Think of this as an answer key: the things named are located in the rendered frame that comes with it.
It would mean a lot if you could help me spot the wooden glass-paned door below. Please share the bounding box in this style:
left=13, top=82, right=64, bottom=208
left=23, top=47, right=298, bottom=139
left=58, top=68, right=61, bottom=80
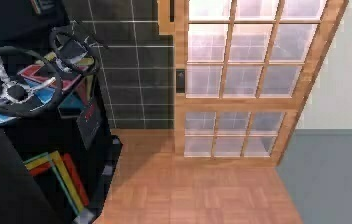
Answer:
left=157, top=0, right=350, bottom=168

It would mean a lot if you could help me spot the small black steering wheel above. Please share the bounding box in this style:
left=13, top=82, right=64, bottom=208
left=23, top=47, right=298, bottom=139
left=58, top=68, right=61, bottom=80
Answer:
left=48, top=25, right=102, bottom=76

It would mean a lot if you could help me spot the large black steering wheel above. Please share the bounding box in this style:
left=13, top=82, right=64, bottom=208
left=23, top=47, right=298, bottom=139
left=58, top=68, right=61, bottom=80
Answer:
left=0, top=46, right=64, bottom=118

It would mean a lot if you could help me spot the black arcade racing cabinet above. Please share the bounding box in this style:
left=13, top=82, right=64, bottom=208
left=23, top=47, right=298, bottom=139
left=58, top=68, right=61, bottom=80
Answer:
left=0, top=0, right=124, bottom=224

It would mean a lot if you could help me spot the black door handle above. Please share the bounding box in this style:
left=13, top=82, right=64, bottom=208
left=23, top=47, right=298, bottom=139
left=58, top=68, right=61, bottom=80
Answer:
left=175, top=68, right=187, bottom=94

